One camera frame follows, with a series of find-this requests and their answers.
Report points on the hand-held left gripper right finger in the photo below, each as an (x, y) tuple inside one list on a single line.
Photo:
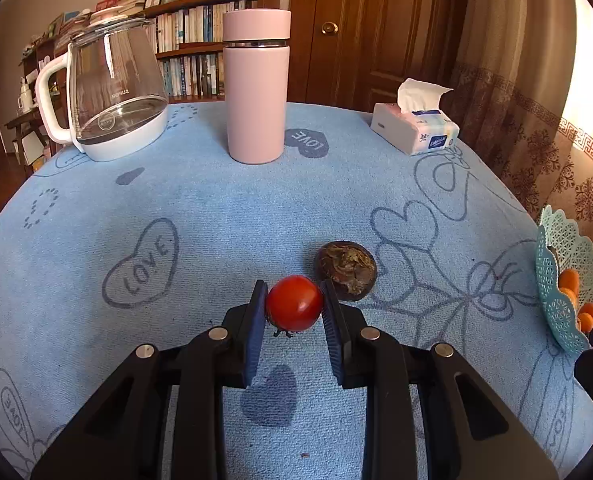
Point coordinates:
[(334, 335)]

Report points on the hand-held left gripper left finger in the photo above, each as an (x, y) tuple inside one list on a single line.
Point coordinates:
[(256, 332)]

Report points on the red cherry tomato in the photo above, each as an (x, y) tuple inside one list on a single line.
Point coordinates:
[(294, 304)]

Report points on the light blue lattice basket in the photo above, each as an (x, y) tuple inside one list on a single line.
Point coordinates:
[(551, 280)]

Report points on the dark water chestnut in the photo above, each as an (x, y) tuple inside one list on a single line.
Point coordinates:
[(345, 270)]

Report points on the patterned beige curtain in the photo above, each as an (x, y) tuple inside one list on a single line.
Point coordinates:
[(526, 150)]

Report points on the soft tissue pack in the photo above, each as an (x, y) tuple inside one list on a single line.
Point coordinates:
[(416, 127)]

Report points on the pink thermos bottle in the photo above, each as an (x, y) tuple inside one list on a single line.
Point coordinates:
[(256, 100)]

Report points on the row of upright books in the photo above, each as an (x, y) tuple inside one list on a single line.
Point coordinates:
[(191, 25), (191, 77)]

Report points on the brown wooden door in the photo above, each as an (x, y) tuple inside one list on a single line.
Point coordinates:
[(386, 35)]

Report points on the brass door knob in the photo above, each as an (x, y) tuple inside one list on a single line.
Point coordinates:
[(330, 27)]

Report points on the wooden desk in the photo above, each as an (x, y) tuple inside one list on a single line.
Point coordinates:
[(24, 120)]

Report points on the white bottle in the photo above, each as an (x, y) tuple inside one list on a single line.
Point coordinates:
[(25, 95)]

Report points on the small wooden shelf unit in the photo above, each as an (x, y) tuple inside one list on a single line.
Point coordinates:
[(34, 52)]

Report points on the low stack of books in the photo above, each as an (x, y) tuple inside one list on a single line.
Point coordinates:
[(84, 17)]

